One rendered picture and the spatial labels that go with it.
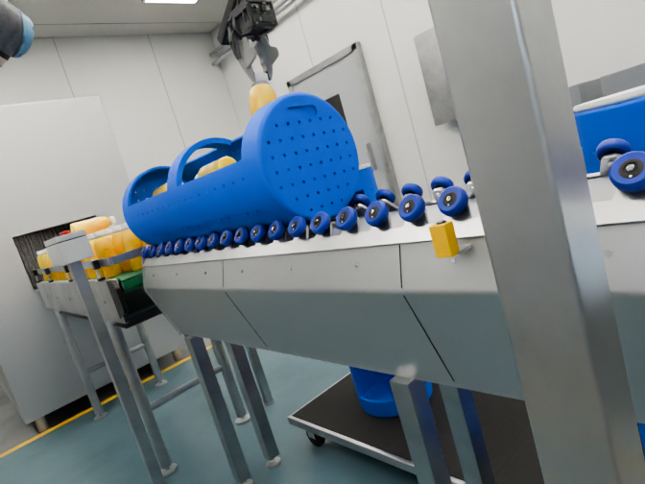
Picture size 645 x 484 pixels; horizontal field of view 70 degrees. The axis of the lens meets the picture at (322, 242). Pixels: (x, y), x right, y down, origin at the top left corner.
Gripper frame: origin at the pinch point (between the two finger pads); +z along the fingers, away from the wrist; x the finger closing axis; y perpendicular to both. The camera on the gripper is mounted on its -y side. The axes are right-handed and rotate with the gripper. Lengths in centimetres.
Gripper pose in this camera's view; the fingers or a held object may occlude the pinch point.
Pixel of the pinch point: (258, 76)
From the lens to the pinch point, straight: 112.0
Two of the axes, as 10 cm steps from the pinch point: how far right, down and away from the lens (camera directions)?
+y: 6.4, -0.6, -7.6
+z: 2.7, 9.5, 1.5
